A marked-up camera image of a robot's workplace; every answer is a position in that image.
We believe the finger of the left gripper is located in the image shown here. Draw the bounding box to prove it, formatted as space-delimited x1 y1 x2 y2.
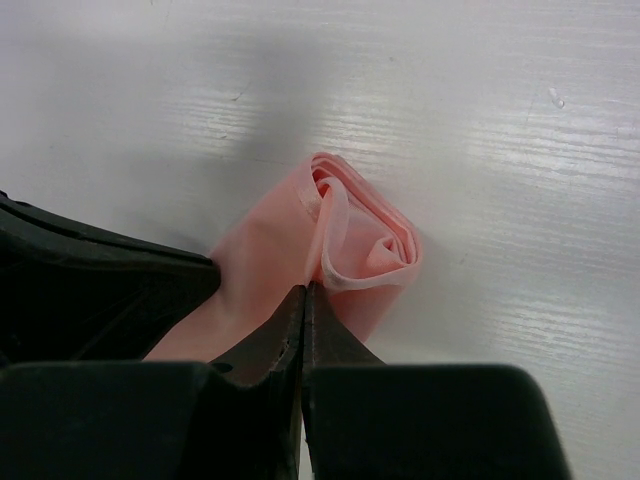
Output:
1 194 221 365

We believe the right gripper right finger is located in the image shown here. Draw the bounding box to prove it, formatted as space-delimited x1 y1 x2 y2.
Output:
302 283 571 479

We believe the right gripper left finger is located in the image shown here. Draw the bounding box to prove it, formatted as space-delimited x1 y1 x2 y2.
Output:
1 286 306 479

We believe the pink cloth napkin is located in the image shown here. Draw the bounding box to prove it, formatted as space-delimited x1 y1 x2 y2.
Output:
146 153 423 362

